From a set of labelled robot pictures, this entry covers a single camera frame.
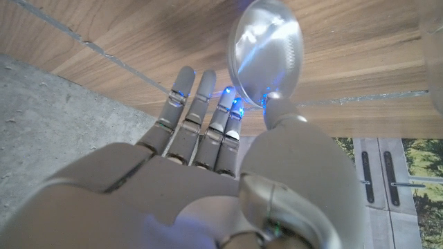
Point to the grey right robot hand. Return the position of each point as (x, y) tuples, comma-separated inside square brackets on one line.
[(155, 197)]

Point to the grey jar lid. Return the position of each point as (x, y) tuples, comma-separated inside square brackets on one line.
[(266, 52)]

